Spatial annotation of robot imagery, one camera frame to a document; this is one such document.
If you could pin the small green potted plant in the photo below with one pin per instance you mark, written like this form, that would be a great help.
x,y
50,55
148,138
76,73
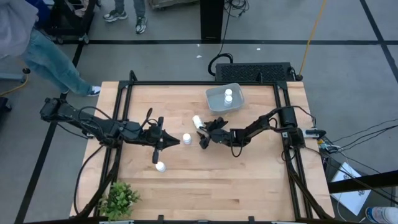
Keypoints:
x,y
119,200

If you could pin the clear plastic bottle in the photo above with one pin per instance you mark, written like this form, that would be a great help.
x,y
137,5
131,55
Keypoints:
x,y
384,215

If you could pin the black silver mounted device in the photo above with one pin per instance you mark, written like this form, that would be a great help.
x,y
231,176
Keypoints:
x,y
315,133

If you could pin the black flat beam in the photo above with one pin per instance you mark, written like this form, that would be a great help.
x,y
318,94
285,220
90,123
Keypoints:
x,y
367,181

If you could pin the grey plastic basket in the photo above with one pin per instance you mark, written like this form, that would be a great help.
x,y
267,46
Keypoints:
x,y
214,102

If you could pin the black metal table frame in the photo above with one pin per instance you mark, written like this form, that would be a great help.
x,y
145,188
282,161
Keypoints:
x,y
186,82

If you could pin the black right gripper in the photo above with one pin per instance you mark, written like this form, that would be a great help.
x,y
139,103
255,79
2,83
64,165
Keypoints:
x,y
222,136

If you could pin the white pill bottle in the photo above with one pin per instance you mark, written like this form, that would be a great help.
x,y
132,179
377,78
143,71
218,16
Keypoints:
x,y
186,138
228,92
160,167
228,99
196,120

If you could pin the black caster foot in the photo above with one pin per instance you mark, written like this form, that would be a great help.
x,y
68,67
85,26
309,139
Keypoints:
x,y
4,105

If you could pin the white paper sheet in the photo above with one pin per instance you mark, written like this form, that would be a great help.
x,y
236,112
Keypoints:
x,y
353,196

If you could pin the grey platform base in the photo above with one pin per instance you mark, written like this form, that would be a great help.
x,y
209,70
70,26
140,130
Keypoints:
x,y
174,3

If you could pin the black upright post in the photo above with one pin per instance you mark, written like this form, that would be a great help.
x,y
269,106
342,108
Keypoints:
x,y
212,18

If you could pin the blue plastic bin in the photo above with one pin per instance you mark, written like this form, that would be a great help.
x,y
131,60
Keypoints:
x,y
42,11

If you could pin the grey stand base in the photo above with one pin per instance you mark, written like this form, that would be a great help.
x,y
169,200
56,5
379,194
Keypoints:
x,y
12,77

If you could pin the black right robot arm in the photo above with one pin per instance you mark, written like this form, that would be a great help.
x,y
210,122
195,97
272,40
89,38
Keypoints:
x,y
261,124

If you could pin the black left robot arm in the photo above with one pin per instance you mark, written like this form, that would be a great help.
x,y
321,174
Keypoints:
x,y
93,126

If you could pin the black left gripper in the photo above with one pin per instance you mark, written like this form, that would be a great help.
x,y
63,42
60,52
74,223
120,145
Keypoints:
x,y
150,135

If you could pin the black perforated computer case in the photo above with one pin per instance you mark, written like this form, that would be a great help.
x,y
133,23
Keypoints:
x,y
252,71

